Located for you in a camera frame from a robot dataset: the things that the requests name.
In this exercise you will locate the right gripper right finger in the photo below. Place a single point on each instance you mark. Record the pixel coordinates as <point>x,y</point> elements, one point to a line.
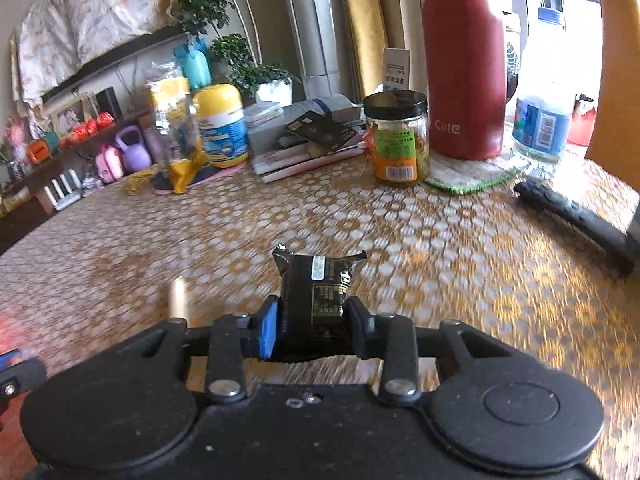
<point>392,339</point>

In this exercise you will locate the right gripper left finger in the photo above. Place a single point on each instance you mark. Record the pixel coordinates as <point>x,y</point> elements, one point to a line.
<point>233,339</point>

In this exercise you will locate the black snack packet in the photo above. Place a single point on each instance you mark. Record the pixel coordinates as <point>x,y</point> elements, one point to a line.
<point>314,291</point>

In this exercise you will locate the green edged coaster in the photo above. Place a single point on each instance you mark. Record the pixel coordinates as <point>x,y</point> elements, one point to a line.
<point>461,176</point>

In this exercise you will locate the dark round plate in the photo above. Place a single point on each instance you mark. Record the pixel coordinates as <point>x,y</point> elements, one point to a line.
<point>162,185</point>

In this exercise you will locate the wooden tv cabinet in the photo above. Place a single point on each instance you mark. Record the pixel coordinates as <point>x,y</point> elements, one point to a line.
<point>78,157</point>

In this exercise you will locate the yellow crumpled wrapper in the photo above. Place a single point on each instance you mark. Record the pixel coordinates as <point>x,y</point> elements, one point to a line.
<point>138,181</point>

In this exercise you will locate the stack of books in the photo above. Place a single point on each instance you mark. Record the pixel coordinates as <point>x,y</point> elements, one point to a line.
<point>289,140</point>

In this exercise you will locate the glass jar black lid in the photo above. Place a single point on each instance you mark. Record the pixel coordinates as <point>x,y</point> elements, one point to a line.
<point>397,136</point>

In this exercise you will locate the purple kettlebell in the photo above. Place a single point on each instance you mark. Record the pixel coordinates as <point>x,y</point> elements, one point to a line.
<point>130,143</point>

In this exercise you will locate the black remote control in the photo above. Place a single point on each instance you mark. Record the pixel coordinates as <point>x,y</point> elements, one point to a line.
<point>620,246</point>

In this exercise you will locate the pink small bag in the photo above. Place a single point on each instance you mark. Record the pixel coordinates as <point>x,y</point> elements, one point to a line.
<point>109,165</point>

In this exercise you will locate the yellow lid white bottle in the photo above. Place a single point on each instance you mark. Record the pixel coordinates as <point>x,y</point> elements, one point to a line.
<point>219,113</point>

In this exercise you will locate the red ornaments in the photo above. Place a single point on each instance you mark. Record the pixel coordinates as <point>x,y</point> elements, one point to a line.
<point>86,130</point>

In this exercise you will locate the clear plastic water bottle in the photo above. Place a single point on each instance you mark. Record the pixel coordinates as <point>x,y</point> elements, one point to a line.
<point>545,95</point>

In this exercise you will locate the white box with label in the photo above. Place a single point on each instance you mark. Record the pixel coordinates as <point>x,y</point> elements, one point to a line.
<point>396,69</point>

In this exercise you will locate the black speaker cylinder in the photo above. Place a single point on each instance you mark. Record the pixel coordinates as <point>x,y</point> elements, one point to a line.
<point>108,103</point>

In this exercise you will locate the teal spray bottle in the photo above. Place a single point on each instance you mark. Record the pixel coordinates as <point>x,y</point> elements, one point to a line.
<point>194,63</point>

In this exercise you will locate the dark red thermos bottle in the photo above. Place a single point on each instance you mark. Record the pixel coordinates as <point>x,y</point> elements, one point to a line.
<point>465,58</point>

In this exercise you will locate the potted green tree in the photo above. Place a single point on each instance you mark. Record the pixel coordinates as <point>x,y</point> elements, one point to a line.
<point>235,52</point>

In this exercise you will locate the yellow curtain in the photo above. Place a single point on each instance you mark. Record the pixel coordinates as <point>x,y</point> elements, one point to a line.
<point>366,22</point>

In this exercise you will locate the white air conditioner column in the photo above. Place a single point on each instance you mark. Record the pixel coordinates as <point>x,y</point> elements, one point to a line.
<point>322,42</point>

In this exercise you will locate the floral cloth cover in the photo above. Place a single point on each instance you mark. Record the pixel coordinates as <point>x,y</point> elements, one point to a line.
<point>57,38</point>

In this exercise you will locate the picture frame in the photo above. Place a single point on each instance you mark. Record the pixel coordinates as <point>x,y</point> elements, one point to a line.
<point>68,116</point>

